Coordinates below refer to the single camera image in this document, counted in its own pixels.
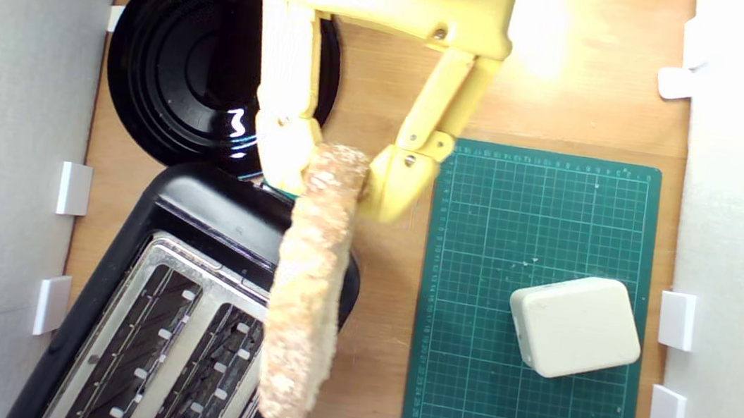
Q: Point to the brown bread slice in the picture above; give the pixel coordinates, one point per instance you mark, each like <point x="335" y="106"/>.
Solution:
<point x="310" y="279"/>

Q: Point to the black two-slot toaster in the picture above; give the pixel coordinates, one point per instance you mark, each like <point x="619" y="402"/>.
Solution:
<point x="201" y="216"/>

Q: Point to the black round plate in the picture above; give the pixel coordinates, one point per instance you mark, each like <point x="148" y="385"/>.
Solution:
<point x="184" y="58"/>

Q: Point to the green cutting mat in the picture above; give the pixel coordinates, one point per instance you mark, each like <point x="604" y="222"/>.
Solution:
<point x="467" y="356"/>

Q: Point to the white rounded block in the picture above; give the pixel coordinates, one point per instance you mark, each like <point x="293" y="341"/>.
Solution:
<point x="574" y="326"/>

